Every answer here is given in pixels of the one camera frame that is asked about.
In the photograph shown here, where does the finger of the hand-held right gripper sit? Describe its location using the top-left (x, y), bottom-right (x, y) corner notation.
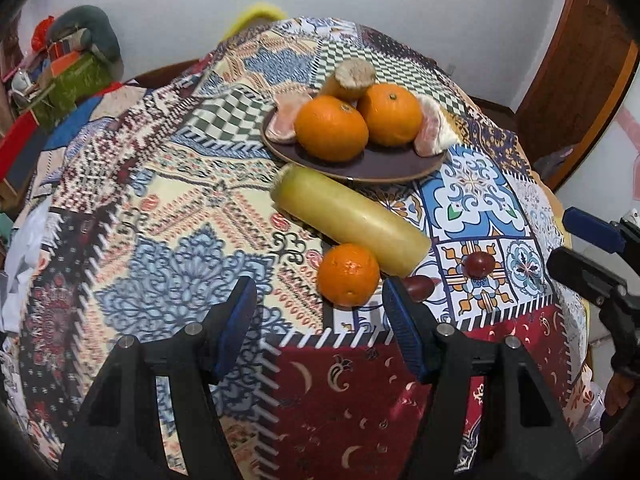
top-left (561, 206), bottom-right (640, 257)
top-left (546, 247), bottom-right (632, 307)

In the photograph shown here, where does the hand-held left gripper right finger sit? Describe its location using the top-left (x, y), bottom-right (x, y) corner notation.
top-left (382, 276), bottom-right (583, 480)

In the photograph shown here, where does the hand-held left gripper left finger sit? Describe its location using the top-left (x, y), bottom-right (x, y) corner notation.
top-left (57, 275), bottom-right (259, 480)

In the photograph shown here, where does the small mandarin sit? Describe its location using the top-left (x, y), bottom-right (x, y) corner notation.
top-left (316, 243), bottom-right (381, 308)

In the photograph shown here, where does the dark purple plate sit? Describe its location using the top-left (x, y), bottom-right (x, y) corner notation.
top-left (260, 105), bottom-right (448, 185)

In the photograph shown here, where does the large pomelo segment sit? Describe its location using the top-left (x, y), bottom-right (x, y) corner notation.
top-left (412, 95), bottom-right (460, 158)

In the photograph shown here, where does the large orange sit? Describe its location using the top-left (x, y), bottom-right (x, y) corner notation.
top-left (357, 82), bottom-right (424, 147)
top-left (294, 95), bottom-right (370, 163)

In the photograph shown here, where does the small pomelo segment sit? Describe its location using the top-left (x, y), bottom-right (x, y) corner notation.
top-left (264, 91), bottom-right (317, 144)

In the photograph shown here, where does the red jujube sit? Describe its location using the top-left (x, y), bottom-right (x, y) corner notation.
top-left (464, 252), bottom-right (497, 278)
top-left (404, 275), bottom-right (441, 303)

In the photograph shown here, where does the patchwork printed tablecloth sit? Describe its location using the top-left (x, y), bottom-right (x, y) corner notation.
top-left (15, 16), bottom-right (591, 480)

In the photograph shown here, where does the wooden door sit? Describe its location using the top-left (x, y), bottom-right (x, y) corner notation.
top-left (515, 0), bottom-right (640, 191)

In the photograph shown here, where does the blue cloth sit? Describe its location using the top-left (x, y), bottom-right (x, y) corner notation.
top-left (44, 95), bottom-right (117, 148)

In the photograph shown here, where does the red box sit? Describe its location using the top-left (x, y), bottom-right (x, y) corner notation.
top-left (0, 117), bottom-right (42, 181)

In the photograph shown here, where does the green storage box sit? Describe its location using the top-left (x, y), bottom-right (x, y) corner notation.
top-left (32, 52), bottom-right (113, 128)

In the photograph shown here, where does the orange box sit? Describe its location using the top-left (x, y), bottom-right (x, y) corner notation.
top-left (47, 52), bottom-right (83, 73)

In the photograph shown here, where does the red plastic bag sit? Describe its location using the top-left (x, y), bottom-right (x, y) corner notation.
top-left (31, 16), bottom-right (55, 51)

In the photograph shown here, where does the dark wooden frame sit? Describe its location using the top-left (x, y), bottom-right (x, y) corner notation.
top-left (120, 59), bottom-right (213, 92)

